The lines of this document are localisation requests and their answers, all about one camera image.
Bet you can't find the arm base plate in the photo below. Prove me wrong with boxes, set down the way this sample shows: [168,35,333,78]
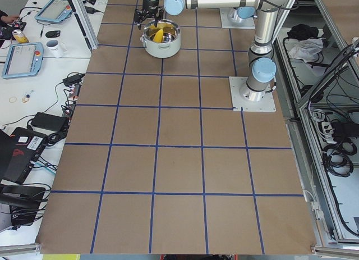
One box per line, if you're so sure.
[220,7,256,29]
[229,76,276,112]

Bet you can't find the blue teach pendant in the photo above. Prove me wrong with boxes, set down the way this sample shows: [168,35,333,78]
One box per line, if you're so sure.
[34,0,72,24]
[2,42,44,79]

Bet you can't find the black laptop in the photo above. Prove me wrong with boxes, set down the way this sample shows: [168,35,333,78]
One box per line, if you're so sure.
[1,127,47,184]

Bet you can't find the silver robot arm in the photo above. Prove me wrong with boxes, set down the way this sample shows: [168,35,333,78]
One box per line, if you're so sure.
[228,6,256,26]
[134,0,279,102]

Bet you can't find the pale green electric pot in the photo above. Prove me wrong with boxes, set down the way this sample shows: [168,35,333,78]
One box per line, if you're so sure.
[140,19,182,58]

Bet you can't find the yellow drink can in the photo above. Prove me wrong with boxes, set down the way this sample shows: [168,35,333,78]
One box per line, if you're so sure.
[12,29,29,44]

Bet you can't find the aluminium frame post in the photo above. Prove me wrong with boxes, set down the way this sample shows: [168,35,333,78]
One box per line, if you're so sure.
[68,0,99,51]

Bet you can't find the white mug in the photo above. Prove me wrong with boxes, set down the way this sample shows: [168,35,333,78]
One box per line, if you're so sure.
[46,40,68,58]

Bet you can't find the black round disc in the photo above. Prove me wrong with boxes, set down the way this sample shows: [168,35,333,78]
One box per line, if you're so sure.
[45,30,61,38]

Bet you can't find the black power adapter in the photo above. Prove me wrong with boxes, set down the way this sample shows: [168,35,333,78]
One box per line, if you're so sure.
[30,112,68,131]

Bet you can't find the near blue teach pendant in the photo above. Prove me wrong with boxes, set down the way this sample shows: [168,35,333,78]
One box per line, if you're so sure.
[2,42,44,79]

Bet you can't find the person's hand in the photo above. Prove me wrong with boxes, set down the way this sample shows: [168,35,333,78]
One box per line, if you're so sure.
[1,15,19,26]

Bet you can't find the yellow corn cob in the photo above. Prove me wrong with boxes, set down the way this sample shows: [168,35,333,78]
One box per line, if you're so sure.
[152,29,164,43]

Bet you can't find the white crumpled cloth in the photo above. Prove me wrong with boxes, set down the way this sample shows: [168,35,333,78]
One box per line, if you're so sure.
[288,39,324,62]

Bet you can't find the black coiled cables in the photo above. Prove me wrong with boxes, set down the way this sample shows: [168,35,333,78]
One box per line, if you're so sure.
[322,142,355,177]

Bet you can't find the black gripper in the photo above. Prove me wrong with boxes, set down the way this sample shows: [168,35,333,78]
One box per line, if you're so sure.
[134,0,163,30]

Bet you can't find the white power strip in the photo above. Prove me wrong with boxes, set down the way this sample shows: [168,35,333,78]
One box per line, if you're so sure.
[320,121,337,144]

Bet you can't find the far blue teach pendant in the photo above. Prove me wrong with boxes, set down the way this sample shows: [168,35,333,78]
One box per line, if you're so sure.
[34,0,72,24]

